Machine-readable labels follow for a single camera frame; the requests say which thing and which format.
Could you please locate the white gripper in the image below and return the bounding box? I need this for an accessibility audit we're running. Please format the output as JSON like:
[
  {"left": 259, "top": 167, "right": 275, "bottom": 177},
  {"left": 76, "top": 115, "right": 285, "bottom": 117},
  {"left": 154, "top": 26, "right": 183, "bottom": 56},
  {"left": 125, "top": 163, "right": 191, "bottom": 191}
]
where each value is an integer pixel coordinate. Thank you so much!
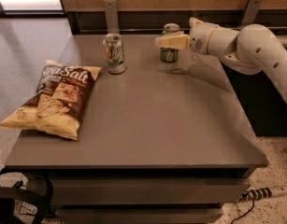
[{"left": 155, "top": 17, "right": 219, "bottom": 55}]

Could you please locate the green soda can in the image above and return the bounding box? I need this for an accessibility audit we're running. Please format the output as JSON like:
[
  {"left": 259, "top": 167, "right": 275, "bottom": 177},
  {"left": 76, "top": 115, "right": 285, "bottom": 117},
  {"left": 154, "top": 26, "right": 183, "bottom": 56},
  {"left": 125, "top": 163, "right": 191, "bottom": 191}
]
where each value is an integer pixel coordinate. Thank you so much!
[{"left": 160, "top": 23, "right": 180, "bottom": 63}]

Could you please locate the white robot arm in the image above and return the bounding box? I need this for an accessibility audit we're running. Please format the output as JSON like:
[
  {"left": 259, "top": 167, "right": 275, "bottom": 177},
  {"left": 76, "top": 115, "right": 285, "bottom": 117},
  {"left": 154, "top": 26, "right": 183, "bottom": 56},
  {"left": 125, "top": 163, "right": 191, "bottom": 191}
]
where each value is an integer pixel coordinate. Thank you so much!
[{"left": 155, "top": 17, "right": 287, "bottom": 104}]

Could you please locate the white 7up can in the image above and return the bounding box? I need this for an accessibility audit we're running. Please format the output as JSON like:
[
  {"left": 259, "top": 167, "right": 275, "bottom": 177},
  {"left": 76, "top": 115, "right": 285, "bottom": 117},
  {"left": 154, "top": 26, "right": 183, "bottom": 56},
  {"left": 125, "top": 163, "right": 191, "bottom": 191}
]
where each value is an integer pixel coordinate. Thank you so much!
[{"left": 103, "top": 33, "right": 127, "bottom": 75}]

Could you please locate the brown sea salt chip bag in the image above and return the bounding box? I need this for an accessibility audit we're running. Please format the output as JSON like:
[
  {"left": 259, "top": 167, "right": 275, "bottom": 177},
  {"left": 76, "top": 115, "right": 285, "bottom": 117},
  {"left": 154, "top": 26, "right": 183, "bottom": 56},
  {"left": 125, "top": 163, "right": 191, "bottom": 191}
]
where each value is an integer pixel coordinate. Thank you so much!
[{"left": 0, "top": 60, "right": 101, "bottom": 140}]

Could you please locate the grey table with drawers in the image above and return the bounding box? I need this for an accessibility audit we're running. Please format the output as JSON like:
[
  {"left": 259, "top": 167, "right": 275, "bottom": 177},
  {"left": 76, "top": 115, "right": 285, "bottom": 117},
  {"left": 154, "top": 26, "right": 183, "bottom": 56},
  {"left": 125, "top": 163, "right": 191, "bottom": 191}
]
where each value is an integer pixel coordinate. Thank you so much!
[{"left": 6, "top": 35, "right": 268, "bottom": 224}]

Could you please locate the white power strip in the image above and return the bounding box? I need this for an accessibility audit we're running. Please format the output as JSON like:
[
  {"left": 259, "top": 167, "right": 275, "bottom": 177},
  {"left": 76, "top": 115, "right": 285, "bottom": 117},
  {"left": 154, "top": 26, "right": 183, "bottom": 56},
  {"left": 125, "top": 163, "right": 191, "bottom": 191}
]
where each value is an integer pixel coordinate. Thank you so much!
[{"left": 237, "top": 186, "right": 287, "bottom": 203}]

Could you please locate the black chair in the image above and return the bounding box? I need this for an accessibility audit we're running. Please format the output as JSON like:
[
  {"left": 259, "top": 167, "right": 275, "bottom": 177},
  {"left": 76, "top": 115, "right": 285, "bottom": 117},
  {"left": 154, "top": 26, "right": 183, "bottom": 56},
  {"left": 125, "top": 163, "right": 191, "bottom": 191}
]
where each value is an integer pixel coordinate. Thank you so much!
[{"left": 0, "top": 165, "right": 53, "bottom": 224}]

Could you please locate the right metal bracket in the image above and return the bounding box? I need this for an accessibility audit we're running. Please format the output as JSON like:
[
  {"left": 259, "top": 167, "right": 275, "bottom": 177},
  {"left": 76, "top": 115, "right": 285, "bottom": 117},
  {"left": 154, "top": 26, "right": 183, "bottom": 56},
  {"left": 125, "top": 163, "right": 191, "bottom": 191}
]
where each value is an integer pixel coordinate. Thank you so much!
[{"left": 239, "top": 0, "right": 263, "bottom": 29}]

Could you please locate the metal bracket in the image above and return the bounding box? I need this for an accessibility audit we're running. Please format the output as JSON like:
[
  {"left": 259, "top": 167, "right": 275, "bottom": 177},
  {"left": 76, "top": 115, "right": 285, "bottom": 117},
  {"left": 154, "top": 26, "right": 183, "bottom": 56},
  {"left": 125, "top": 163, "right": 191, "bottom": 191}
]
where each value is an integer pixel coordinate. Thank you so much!
[
  {"left": 104, "top": 0, "right": 120, "bottom": 34},
  {"left": 239, "top": 0, "right": 263, "bottom": 29}
]

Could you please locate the left metal bracket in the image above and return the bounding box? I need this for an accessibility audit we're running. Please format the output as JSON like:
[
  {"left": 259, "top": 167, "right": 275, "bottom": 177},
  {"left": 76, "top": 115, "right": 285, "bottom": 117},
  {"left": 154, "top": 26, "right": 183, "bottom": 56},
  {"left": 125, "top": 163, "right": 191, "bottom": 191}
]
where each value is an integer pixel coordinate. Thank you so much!
[{"left": 104, "top": 0, "right": 120, "bottom": 34}]

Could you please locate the black power cable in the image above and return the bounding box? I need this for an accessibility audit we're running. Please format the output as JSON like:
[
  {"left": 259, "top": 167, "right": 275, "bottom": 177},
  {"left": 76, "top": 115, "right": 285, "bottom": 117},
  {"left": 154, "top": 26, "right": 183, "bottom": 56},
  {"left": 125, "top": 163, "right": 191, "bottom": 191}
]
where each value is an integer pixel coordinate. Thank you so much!
[{"left": 230, "top": 196, "right": 256, "bottom": 224}]

